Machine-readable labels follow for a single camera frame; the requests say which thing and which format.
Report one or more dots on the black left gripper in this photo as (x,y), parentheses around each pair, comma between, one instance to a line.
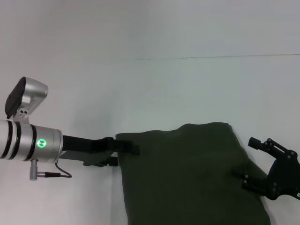
(86,146)

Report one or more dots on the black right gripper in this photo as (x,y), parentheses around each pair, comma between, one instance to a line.
(284,175)

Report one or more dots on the dark green FREE t-shirt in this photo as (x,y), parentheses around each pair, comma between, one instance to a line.
(187,182)

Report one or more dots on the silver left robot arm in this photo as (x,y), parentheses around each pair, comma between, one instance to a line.
(28,143)

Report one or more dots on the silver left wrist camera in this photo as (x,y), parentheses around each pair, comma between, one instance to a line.
(30,96)

